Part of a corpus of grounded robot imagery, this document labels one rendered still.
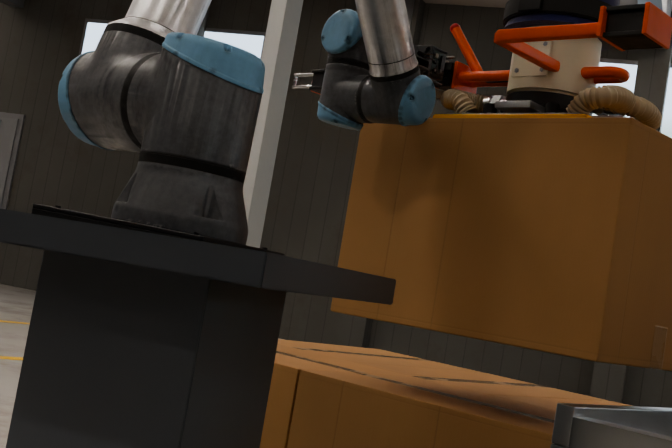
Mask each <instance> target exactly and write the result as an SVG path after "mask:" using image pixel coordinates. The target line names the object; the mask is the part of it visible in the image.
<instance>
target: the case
mask: <svg viewBox="0 0 672 448"><path fill-rule="evenodd" d="M338 267H339V268H344V269H349V270H353V271H358V272H363V273H368V274H372V275H377V276H382V277H386V278H391V279H395V280H396V285H395V291H394V297H393V303H392V304H391V305H389V304H381V303H373V302H365V301H357V300H349V299H341V298H333V297H332V303H331V311H332V312H337V313H342V314H347V315H353V316H358V317H363V318H369V319H374V320H379V321H384V322H390V323H395V324H400V325H405V326H411V327H416V328H421V329H426V330H432V331H437V332H442V333H448V334H453V335H458V336H463V337H469V338H474V339H479V340H484V341H490V342H495V343H500V344H505V345H511V346H516V347H521V348H526V349H532V350H537V351H542V352H548V353H553V354H558V355H563V356H569V357H574V358H579V359H584V360H590V361H595V362H602V363H610V364H618V365H626V366H634V367H642V368H649V369H657V370H665V371H672V138H670V137H668V136H666V135H664V134H662V133H660V132H659V131H657V130H655V129H653V128H651V127H649V126H647V125H645V124H643V123H641V122H639V121H637V120H635V119H633V118H631V117H575V118H428V119H427V120H426V121H425V122H424V123H422V124H420V125H408V126H402V125H397V124H382V123H363V127H362V129H361V130H360V135H359V141H358V147H357V153H356V159H355V165H354V171H353V177H352V183H351V189H350V195H349V201H348V207H347V213H346V219H345V225H344V231H343V237H342V243H341V249H340V255H339V261H338Z"/></svg>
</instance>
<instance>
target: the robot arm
mask: <svg viewBox="0 0 672 448"><path fill-rule="evenodd" d="M211 1H212V0H133V1H132V3H131V5H130V7H129V10H128V12H127V14H126V16H125V18H123V19H119V20H116V21H113V22H110V23H108V24H107V26H106V28H105V30H104V32H103V34H102V36H101V38H100V40H99V43H98V45H97V47H96V49H95V51H89V52H85V53H83V54H81V55H79V56H77V57H76V58H74V59H73V60H72V61H71V62H70V63H69V64H68V65H67V66H66V68H65V70H64V71H63V73H62V75H63V76H62V78H61V80H60V82H59V86H58V103H59V108H60V112H61V115H62V117H63V120H64V121H65V122H66V124H67V126H68V128H69V129H70V131H71V132H72V133H73V134H74V135H75V136H76V137H77V138H79V139H80V140H82V141H83V142H85V143H87V144H90V145H93V146H97V147H99V148H102V149H105V150H119V151H128V152H137V153H140V155H139V160H138V164H137V168H136V170H135V172H134V173H133V175H132V177H131V178H130V180H129V181H128V183H127V184H126V186H125V188H124V189H123V191H122V192H121V194H120V196H119V197H118V199H117V200H116V202H115V203H114V206H113V210H112V215H111V218H113V219H118V220H123V221H128V222H133V223H138V224H144V225H149V226H154V227H159V228H164V229H169V230H174V231H180V232H185V233H190V234H194V232H197V233H200V236H205V237H210V238H214V239H219V240H224V241H228V242H233V243H238V244H242V245H246V242H247V237H248V225H247V218H246V211H245V204H244V198H243V185H244V180H245V176H246V171H247V166H248V161H249V156H250V151H251V146H252V142H253V137H254V132H255V127H256V122H257V117H258V112H259V108H260V103H261V98H262V94H263V93H264V89H263V84H264V76H265V65H264V63H263V61H262V60H261V59H260V58H258V57H257V56H256V55H254V54H252V53H250V52H248V51H245V50H243V49H240V48H238V47H235V46H232V45H229V44H226V43H223V42H220V41H217V40H213V39H210V38H206V37H202V36H198V35H197V33H198V31H199V28H200V26H201V24H202V22H203V19H204V17H205V15H206V12H207V10H208V8H209V5H210V3H211ZM355 3H356V8H357V12H356V11H354V10H351V9H342V10H339V11H337V12H335V13H334V14H333V15H332V16H331V17H330V18H329V19H328V20H327V21H326V23H325V25H324V27H323V30H322V34H321V41H322V45H323V47H324V48H325V50H326V51H327V52H329V54H328V59H327V64H326V69H325V74H324V79H323V84H322V89H321V94H320V99H319V101H318V111H317V116H318V118H319V119H320V120H321V121H323V122H325V123H328V124H331V125H334V126H338V127H342V128H346V129H350V130H357V131H359V130H361V129H362V127H363V123H382V124H397V125H402V126H408V125H420V124H422V123H424V122H425V121H426V120H427V119H428V118H429V117H430V115H431V114H432V111H433V109H434V106H435V100H441V95H442V94H443V92H444V91H445V90H441V89H437V88H435V86H441V85H442V84H441V83H439V82H437V81H442V79H443V73H444V67H445V62H449V61H448V59H454V58H455V57H454V56H446V54H448V52H446V51H444V50H442V49H440V48H438V47H436V46H434V45H417V46H416V45H413V40H412V35H411V30H410V25H409V20H408V15H407V9H406V4H405V0H355ZM436 49H437V50H436ZM438 50H439V51H438ZM433 82H434V83H433Z"/></svg>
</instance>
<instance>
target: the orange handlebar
mask: <svg viewBox="0 0 672 448"><path fill-rule="evenodd" d="M597 26H598V22H594V23H580V24H567V25H553V26H540V27H526V28H512V29H499V30H497V32H495V36H494V43H495V44H497V45H499V46H501V47H503V48H505V49H507V50H509V51H511V52H513V53H514V54H516V55H518V56H520V57H522V58H524V59H526V60H528V61H530V62H532V63H534V64H535V65H537V66H539V67H541V68H543V69H545V70H548V71H552V72H558V71H559V69H560V62H559V61H557V60H556V59H554V58H552V57H550V56H548V55H546V54H545V53H543V52H541V51H539V50H537V49H535V48H534V47H532V46H530V45H528V44H526V43H524V42H535V41H552V40H568V39H584V38H599V37H597V36H596V34H597ZM509 72H510V70H496V71H471V72H460V73H459V76H458V78H459V81H460V82H469V83H470V86H471V87H502V86H508V82H506V83H504V82H503V83H499V82H498V83H486V82H490V81H508V79H509ZM581 75H582V77H583V78H585V79H587V78H594V84H616V83H624V82H627V81H628V80H629V78H630V73H629V72H628V71H627V70H626V69H624V68H621V67H616V66H597V67H583V68H582V69H581ZM478 82H481V83H478Z"/></svg>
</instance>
